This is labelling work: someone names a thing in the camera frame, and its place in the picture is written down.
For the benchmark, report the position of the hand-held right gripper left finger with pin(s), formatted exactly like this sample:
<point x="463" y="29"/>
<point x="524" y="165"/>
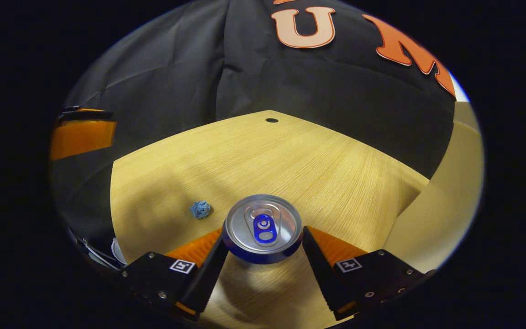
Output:
<point x="208" y="278"/>

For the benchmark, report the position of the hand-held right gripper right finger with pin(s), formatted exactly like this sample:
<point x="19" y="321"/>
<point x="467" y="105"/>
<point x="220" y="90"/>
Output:
<point x="322" y="274"/>

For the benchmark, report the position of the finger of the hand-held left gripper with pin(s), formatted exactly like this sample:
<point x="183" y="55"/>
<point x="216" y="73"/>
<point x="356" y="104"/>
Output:
<point x="82" y="135"/>

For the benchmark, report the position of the blue paper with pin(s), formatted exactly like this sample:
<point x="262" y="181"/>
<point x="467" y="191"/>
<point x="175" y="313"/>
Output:
<point x="200" y="210"/>

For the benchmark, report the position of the blue pop can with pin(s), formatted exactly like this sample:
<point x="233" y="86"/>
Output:
<point x="263" y="226"/>

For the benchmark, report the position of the wooden desktop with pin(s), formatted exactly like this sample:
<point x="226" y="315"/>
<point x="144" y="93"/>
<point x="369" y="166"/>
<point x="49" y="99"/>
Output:
<point x="290" y="160"/>

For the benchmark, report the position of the black backdrop cloth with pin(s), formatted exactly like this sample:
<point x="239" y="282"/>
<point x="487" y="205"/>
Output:
<point x="290" y="77"/>

